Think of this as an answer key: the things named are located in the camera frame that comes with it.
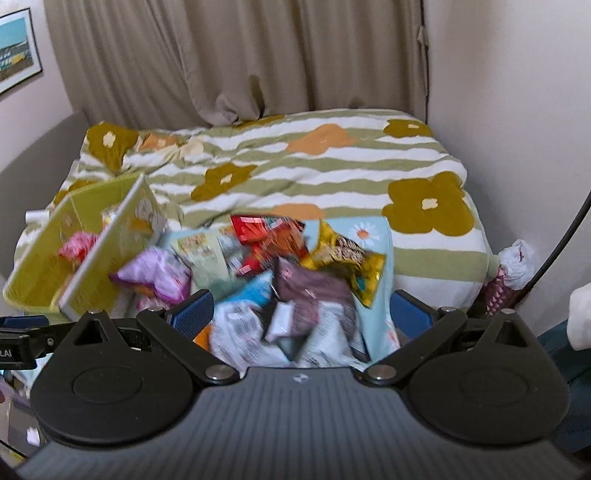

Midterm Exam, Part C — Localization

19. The pink patterned bag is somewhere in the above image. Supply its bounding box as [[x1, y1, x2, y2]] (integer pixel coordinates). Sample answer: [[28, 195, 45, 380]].
[[482, 268, 514, 317]]

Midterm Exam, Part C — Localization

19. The blue snack packet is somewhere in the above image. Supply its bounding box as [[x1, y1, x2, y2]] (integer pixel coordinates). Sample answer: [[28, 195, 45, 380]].
[[221, 272, 276, 308]]

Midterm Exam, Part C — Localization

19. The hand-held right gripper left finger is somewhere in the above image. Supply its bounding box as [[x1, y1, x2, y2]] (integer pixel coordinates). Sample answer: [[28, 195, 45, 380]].
[[52, 289, 242, 387]]

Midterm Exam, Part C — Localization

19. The beige curtain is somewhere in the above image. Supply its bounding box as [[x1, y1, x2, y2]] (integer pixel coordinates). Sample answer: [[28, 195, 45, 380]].
[[44, 0, 431, 129]]

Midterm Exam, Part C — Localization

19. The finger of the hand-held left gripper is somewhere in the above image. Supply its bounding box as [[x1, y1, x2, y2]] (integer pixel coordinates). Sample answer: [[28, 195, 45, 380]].
[[0, 315, 51, 334]]

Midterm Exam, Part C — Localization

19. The red snack packet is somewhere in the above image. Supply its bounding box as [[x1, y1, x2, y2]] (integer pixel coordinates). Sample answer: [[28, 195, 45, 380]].
[[230, 214, 308, 278]]

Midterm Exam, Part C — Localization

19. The white cloth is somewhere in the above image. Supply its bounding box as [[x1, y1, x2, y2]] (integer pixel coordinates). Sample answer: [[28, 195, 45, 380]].
[[566, 286, 591, 352]]

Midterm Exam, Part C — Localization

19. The gold snack packet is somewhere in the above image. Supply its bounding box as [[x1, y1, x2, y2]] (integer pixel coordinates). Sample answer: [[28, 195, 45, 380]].
[[302, 221, 387, 308]]

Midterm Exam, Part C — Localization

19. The framed wall picture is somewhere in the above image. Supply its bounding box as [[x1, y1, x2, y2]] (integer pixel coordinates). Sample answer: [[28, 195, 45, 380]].
[[0, 7, 44, 96]]

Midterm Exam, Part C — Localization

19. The pale green cartoon snack packet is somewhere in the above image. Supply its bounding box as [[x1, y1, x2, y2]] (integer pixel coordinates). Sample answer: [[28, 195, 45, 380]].
[[168, 228, 246, 289]]

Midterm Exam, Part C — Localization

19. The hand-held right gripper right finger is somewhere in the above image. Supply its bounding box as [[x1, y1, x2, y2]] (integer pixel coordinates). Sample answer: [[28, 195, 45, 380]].
[[355, 290, 542, 387]]

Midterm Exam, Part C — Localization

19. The green striped floral blanket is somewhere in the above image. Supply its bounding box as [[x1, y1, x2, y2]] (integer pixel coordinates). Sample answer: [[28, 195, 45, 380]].
[[14, 108, 496, 315]]

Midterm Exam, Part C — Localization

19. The yellow-green storage box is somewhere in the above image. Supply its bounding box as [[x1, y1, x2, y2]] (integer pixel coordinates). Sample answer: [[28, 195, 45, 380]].
[[2, 174, 168, 322]]

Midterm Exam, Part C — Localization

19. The black cable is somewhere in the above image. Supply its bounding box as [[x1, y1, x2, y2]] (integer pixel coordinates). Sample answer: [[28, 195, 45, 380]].
[[502, 188, 591, 311]]

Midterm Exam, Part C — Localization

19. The pink snack packet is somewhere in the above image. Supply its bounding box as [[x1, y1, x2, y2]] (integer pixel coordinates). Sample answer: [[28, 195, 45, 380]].
[[58, 231, 100, 267]]

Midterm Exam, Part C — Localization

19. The white plastic bag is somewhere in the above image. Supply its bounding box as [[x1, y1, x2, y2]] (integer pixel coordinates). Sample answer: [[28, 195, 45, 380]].
[[498, 239, 539, 292]]

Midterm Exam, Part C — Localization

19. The white printed snack packet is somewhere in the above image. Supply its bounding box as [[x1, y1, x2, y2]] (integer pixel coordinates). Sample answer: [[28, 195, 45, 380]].
[[295, 305, 371, 368], [209, 300, 279, 371]]

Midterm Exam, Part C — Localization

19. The purple snack packet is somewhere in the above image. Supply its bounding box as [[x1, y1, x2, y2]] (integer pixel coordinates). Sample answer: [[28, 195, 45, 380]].
[[109, 246, 193, 306]]

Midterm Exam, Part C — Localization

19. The dark teal fabric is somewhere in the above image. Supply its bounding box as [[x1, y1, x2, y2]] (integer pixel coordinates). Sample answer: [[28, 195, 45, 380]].
[[537, 318, 591, 457]]

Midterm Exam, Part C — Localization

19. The maroon snack packet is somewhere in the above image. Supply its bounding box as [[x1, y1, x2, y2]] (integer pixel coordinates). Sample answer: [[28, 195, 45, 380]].
[[263, 257, 357, 343]]

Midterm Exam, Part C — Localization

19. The light blue daisy pillow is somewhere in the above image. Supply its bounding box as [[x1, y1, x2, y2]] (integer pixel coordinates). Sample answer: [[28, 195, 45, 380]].
[[318, 217, 402, 366]]

